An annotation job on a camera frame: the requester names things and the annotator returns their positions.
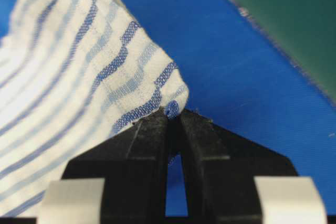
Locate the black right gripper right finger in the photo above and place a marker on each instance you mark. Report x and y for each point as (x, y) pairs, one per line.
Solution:
(230, 179)

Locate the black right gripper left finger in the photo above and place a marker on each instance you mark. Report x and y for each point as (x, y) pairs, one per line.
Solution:
(121, 180)

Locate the white blue striped towel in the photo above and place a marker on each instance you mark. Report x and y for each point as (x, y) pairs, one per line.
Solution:
(73, 74)

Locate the blue table cloth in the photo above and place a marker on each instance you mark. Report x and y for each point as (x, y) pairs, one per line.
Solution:
(239, 80)

